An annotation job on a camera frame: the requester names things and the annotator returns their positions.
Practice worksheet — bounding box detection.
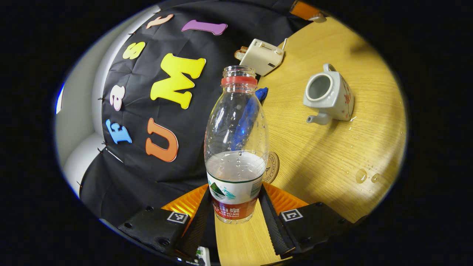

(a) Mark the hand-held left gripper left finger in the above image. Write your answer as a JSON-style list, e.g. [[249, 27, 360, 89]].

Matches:
[[118, 184, 213, 259]]

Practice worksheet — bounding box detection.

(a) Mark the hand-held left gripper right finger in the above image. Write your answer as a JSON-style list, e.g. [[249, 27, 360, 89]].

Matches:
[[258, 182, 368, 259]]

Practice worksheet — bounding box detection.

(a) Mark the clear plastic water bottle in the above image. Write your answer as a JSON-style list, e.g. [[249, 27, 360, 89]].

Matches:
[[204, 65, 269, 225]]

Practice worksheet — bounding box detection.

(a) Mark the white floral teacup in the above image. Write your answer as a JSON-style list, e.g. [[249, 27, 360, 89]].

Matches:
[[303, 63, 354, 126]]

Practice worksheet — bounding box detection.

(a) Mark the white toaster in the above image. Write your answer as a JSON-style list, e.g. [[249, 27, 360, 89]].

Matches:
[[240, 38, 285, 76]]

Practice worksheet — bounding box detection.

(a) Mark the blue towel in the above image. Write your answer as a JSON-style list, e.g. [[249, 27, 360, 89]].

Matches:
[[255, 87, 269, 105]]

